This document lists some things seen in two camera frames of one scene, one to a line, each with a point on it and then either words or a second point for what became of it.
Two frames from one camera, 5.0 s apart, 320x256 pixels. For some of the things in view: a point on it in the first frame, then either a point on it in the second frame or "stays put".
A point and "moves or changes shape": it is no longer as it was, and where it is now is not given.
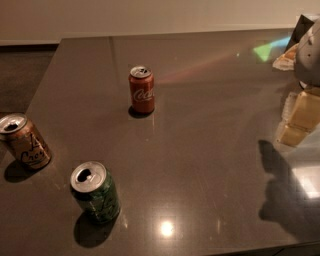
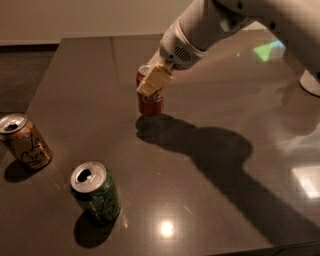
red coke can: (142, 87) moves or changes shape
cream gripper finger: (302, 109) -> (157, 77)
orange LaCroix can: (25, 142) stays put
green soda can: (95, 190) stays put
